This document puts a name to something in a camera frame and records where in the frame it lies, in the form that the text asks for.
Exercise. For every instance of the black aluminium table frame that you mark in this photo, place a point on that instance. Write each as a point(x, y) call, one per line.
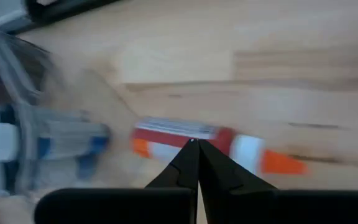
point(67, 7)

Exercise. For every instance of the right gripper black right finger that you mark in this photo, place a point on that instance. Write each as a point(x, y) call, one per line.
point(259, 205)

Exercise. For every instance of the red glue bottle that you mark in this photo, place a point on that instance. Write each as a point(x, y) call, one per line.
point(166, 137)

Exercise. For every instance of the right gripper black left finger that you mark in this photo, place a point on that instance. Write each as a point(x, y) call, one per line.
point(166, 205)

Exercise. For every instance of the clear plastic container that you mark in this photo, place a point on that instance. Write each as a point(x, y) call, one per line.
point(26, 93)

